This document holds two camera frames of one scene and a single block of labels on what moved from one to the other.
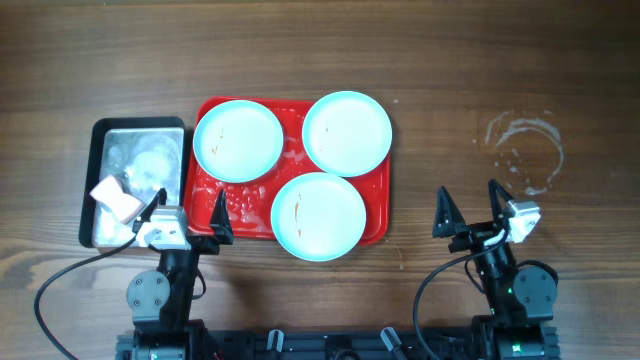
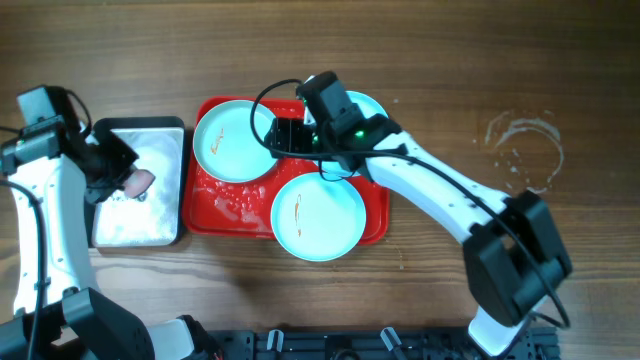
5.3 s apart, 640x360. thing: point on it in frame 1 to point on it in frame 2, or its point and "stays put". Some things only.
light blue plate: (318, 216) stays put
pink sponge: (122, 206) to (138, 182)
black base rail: (322, 344) stays put
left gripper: (198, 242) to (114, 163)
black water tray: (145, 154) stays put
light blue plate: (238, 141) stays put
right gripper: (476, 236) to (288, 138)
